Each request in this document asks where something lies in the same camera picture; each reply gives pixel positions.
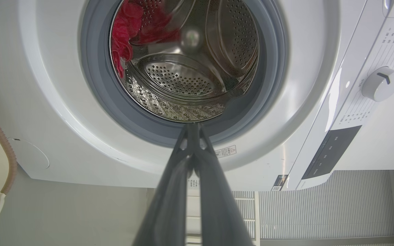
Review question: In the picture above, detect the round white filter cover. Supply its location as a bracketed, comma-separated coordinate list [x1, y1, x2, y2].
[7, 137, 50, 170]

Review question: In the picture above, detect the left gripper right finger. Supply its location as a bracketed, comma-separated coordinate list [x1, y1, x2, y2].
[195, 124, 254, 246]

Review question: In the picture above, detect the white control dial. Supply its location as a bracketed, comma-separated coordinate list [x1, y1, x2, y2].
[361, 67, 394, 102]

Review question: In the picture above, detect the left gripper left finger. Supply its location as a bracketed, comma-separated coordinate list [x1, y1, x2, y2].
[132, 124, 195, 246]

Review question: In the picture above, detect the grey rubber door gasket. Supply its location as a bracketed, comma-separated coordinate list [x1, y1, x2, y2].
[79, 0, 288, 147]

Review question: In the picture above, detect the red cloth garment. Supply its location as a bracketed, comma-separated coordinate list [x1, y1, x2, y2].
[111, 0, 180, 78]

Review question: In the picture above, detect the grey warning sticker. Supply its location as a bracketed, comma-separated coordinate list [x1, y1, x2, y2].
[214, 145, 237, 159]

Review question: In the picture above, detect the stainless steel washing machine drum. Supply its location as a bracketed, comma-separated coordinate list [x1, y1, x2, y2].
[109, 0, 260, 123]

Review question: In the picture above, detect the dark washing machine control panel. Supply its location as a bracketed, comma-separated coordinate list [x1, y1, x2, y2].
[301, 125, 362, 180]

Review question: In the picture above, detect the white slatted panel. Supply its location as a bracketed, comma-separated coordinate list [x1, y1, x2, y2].
[231, 170, 394, 240]

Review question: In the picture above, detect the white front-load washing machine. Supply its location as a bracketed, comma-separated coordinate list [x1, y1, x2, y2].
[0, 0, 394, 192]

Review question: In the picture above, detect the black code sticker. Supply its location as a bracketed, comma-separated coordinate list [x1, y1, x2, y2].
[271, 175, 289, 192]

